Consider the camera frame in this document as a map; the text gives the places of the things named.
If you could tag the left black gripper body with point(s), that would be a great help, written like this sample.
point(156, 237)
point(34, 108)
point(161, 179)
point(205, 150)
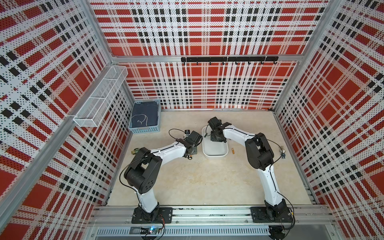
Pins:
point(195, 150)

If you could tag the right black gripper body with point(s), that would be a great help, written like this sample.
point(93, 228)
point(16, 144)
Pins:
point(213, 137)

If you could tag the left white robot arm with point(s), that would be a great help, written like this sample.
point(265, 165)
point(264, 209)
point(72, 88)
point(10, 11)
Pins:
point(142, 173)

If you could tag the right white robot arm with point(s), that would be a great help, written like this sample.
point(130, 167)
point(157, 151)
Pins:
point(261, 157)

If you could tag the white oval storage tray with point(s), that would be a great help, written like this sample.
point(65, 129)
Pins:
point(213, 150)

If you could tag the light blue perforated basket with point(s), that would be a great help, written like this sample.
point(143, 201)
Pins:
point(151, 129)

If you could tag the folded navy blue cloth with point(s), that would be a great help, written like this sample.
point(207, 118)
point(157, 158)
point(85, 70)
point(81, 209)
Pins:
point(145, 114)

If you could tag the green circuit board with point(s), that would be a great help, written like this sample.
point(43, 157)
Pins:
point(150, 231)

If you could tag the green keychain with rings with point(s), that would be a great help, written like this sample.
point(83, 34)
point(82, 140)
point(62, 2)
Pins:
point(134, 151)

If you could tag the small toy figure keychain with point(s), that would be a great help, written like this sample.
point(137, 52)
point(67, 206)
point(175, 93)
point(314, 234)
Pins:
point(283, 152)

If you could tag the black wall hook rail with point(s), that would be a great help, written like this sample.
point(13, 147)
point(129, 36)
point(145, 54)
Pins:
point(260, 59)

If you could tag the white wire mesh shelf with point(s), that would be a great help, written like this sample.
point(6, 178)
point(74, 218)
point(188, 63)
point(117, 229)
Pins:
point(93, 111)

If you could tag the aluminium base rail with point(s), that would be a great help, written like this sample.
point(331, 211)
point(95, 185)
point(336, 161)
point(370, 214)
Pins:
point(312, 222)

